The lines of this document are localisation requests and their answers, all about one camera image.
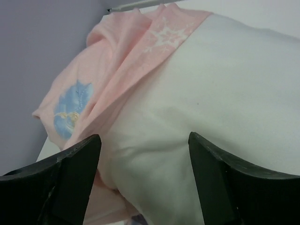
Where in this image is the pink printed pillowcase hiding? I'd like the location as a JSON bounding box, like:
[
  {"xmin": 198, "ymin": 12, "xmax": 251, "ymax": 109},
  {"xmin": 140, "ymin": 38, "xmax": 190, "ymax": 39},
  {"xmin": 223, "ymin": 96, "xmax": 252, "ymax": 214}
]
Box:
[{"xmin": 33, "ymin": 3, "xmax": 210, "ymax": 225}]

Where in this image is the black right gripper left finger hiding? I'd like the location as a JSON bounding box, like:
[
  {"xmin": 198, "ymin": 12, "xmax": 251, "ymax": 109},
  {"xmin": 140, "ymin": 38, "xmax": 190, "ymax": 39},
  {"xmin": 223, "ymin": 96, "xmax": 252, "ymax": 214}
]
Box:
[{"xmin": 0, "ymin": 135, "xmax": 101, "ymax": 225}]

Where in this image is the aluminium table edge rail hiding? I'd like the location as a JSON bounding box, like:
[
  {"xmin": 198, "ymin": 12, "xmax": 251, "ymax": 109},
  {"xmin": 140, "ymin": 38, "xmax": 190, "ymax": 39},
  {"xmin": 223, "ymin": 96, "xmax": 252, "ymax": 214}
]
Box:
[{"xmin": 107, "ymin": 0, "xmax": 175, "ymax": 13}]

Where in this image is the white pillow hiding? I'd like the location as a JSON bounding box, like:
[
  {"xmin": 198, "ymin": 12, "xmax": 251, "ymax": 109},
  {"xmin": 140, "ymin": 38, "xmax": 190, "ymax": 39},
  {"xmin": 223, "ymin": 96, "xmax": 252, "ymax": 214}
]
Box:
[{"xmin": 100, "ymin": 15, "xmax": 300, "ymax": 225}]

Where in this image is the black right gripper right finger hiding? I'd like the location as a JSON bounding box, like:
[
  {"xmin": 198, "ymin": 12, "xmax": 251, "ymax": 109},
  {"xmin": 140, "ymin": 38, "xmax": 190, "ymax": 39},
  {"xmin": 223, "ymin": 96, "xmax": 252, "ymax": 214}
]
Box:
[{"xmin": 188, "ymin": 132, "xmax": 300, "ymax": 225}]

